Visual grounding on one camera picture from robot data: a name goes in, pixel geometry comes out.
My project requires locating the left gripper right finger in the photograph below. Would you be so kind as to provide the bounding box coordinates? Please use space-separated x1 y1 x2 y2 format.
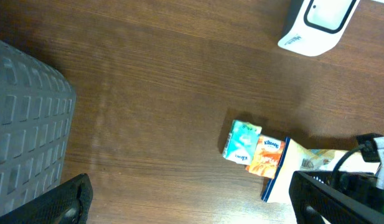
289 171 384 224

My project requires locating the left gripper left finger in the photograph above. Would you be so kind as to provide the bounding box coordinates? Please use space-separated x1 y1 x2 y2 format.
0 173 93 224

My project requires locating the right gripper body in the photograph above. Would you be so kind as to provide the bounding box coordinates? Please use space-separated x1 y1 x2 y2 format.
303 171 384 215

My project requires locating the yellow snack bag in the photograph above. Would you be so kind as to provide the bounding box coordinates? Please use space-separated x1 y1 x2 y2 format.
261 137 382 205

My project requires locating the orange tissue pack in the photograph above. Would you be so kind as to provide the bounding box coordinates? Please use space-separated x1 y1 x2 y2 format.
246 135 286 179

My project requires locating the teal tissue pack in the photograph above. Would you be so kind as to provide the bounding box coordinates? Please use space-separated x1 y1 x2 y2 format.
222 119 262 166

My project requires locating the white barcode scanner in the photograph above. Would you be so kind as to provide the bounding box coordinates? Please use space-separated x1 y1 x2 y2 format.
278 0 360 57

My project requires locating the grey plastic mesh basket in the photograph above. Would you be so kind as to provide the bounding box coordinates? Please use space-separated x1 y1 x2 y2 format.
0 40 76 217

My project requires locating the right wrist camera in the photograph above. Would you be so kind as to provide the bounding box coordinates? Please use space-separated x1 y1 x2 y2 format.
374 137 384 190

